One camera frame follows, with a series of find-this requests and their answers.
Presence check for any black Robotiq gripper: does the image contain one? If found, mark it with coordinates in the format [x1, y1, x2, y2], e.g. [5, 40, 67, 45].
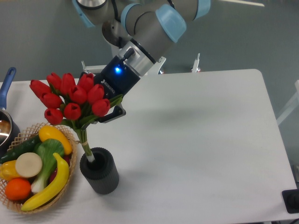
[79, 56, 140, 123]

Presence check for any red tulip bouquet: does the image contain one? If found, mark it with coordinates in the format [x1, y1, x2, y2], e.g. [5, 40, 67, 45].
[29, 72, 123, 163]

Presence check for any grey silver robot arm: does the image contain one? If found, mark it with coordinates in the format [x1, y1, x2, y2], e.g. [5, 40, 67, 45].
[73, 0, 211, 99]

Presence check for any dark grey ribbed vase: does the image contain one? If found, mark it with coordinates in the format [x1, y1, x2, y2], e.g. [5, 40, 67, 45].
[80, 147, 119, 195]

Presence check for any yellow lemon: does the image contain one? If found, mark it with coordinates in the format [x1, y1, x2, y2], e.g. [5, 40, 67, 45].
[38, 126, 73, 155]

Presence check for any green bok choy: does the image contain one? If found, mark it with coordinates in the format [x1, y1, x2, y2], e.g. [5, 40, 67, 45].
[31, 139, 64, 194]

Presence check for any woven wicker basket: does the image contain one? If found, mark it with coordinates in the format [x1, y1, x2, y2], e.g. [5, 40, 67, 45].
[0, 123, 77, 214]

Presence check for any green cucumber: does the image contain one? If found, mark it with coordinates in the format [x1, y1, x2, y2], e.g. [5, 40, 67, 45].
[0, 135, 41, 164]

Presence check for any yellow banana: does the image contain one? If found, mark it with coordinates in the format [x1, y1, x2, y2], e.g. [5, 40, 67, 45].
[21, 153, 70, 211]

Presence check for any red fruit in basket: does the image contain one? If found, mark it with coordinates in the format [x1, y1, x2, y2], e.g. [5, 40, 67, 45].
[48, 168, 57, 184]

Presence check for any silver clamp screw right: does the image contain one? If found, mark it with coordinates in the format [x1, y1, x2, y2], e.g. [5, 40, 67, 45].
[191, 53, 201, 73]

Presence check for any round beige bun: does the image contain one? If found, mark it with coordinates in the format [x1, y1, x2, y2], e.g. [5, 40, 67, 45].
[15, 153, 43, 178]

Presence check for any yellow bell pepper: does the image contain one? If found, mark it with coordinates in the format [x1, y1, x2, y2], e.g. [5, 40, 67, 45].
[0, 160, 21, 181]

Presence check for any orange fruit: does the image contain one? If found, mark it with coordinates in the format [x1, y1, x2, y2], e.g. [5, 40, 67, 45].
[5, 178, 31, 201]

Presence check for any black device at table edge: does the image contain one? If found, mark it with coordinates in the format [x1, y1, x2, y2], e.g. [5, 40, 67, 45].
[282, 189, 299, 214]

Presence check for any blue handled saucepan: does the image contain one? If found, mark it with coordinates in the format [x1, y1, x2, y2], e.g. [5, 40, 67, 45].
[0, 67, 20, 157]

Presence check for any white frame at right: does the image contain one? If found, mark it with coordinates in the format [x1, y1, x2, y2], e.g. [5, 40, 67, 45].
[277, 80, 299, 126]

